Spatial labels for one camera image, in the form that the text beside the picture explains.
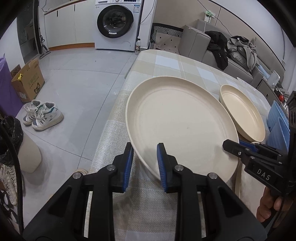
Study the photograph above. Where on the white humidifier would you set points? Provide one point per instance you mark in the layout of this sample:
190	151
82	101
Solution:
273	79

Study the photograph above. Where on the light blue bowl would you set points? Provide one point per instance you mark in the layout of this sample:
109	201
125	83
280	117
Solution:
276	112

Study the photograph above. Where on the grey low cabinet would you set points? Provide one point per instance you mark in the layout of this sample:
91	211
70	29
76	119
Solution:
269	94

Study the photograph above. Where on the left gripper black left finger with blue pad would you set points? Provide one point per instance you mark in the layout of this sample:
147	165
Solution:
82	208

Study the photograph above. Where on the black jacket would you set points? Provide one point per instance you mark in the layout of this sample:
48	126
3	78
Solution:
217	46

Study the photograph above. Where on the white sneaker right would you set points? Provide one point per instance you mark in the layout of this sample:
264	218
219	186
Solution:
46	116

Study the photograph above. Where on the person's right hand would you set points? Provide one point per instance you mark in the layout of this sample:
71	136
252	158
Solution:
267	202

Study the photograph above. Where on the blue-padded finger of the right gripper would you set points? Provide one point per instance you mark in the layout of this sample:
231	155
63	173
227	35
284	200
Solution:
247	145

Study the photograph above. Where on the medium blue bowl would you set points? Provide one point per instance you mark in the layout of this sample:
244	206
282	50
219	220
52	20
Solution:
279	137

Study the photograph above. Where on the white washing machine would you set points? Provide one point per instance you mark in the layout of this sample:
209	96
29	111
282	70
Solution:
117	24

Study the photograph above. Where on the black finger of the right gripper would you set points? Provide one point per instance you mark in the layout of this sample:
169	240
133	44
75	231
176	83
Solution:
236	149

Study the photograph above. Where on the large beige plate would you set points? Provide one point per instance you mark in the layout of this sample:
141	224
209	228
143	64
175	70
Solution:
190	122

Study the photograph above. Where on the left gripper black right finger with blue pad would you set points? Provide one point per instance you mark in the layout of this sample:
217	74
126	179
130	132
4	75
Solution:
207	209

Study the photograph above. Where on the white sneaker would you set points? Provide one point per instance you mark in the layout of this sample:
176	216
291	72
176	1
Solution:
30	109
46	116

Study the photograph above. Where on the grey hooded jacket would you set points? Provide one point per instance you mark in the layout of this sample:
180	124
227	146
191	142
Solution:
243	52

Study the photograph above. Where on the wall power socket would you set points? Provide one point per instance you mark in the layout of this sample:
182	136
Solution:
208	16

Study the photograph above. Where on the white trash bin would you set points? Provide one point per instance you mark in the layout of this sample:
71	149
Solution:
29	155

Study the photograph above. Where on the plastic water bottle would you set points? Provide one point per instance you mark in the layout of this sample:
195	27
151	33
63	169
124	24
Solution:
138	46

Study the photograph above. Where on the cardboard box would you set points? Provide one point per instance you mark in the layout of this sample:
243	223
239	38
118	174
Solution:
28	81

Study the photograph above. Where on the white kitchen cabinets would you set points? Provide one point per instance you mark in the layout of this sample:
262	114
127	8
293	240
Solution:
70	25

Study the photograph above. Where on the white sneaker left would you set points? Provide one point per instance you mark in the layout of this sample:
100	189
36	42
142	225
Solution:
30	109

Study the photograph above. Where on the cream yellow plate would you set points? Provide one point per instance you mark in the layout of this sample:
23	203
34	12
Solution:
243	112

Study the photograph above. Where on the purple bag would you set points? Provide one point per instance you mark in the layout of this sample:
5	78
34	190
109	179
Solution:
10	101

